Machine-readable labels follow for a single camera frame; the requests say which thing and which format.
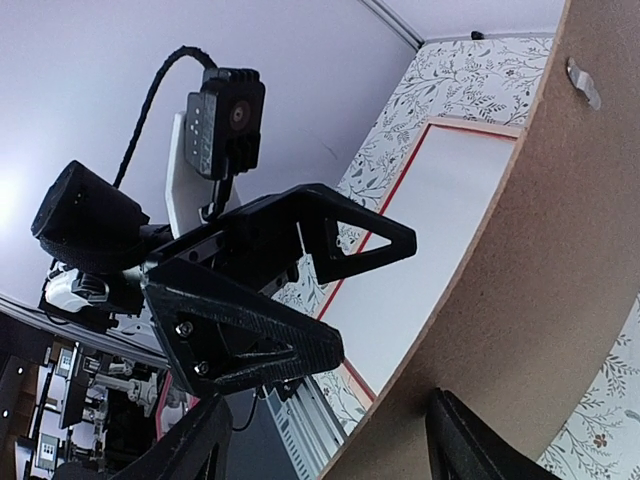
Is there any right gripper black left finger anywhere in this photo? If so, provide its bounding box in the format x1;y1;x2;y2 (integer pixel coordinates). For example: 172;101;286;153
115;394;233;480

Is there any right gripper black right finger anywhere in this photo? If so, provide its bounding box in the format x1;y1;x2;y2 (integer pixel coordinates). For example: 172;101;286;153
425;388;556;480

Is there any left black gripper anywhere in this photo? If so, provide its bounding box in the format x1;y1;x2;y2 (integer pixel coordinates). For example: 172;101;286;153
142;184;417;373

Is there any brown cardboard backing board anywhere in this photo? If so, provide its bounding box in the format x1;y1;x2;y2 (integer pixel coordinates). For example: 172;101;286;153
323;1;639;479

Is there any red wooden picture frame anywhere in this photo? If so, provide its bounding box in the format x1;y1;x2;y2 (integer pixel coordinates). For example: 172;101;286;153
309;115;526;406

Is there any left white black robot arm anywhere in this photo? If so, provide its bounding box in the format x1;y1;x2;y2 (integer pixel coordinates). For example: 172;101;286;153
31;162;417;397

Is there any floral patterned table cover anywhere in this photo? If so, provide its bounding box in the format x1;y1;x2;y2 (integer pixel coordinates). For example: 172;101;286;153
266;37;639;479

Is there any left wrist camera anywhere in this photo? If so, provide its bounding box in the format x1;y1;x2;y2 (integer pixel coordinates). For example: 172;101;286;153
164;67;266;236

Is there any left aluminium corner post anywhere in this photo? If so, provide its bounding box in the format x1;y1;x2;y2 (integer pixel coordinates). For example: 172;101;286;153
359;0;425;51

